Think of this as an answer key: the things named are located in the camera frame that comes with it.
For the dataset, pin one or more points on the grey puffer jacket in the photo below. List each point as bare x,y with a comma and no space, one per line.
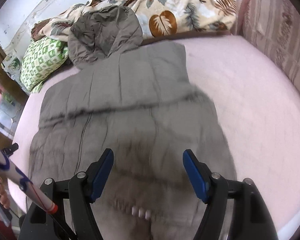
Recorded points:
130,85

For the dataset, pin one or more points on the wooden framed window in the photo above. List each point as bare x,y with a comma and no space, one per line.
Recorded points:
0,62

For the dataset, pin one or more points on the pink bed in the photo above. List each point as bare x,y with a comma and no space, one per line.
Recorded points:
240,92

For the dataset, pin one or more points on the small black object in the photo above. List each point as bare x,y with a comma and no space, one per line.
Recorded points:
10,150

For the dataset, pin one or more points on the pink striped headboard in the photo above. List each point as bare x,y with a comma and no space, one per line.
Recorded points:
270,30

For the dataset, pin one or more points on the leaf print blanket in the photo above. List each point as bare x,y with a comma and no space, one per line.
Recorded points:
170,0

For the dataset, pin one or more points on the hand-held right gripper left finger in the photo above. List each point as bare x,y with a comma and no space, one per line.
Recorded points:
102,177

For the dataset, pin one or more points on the green patterned pillow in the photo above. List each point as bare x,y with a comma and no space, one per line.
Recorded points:
40,62

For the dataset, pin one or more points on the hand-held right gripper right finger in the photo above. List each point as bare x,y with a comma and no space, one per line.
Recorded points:
195,177

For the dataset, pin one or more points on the white tube with blue marks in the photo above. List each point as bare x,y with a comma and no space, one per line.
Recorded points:
15,172

